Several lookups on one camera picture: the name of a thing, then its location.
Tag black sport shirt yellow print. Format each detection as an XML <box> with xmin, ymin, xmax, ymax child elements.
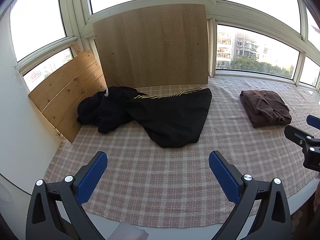
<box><xmin>97</xmin><ymin>86</ymin><xmax>213</xmax><ymax>149</ymax></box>

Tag folded brown garment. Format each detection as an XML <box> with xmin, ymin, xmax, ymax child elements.
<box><xmin>239</xmin><ymin>90</ymin><xmax>292</xmax><ymax>128</ymax></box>

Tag pink plaid table cloth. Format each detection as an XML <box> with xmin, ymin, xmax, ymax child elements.
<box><xmin>44</xmin><ymin>77</ymin><xmax>319</xmax><ymax>228</ymax></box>

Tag pine plank panel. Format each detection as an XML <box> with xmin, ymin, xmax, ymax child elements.
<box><xmin>29</xmin><ymin>50</ymin><xmax>107</xmax><ymax>142</ymax></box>

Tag dark navy garment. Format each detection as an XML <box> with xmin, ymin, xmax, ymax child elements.
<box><xmin>77</xmin><ymin>86</ymin><xmax>138</xmax><ymax>134</ymax></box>

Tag large light plywood board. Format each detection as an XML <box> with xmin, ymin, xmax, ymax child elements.
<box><xmin>93</xmin><ymin>4</ymin><xmax>209</xmax><ymax>88</ymax></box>

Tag white window frame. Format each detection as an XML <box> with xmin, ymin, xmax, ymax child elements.
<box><xmin>1</xmin><ymin>0</ymin><xmax>319</xmax><ymax>94</ymax></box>

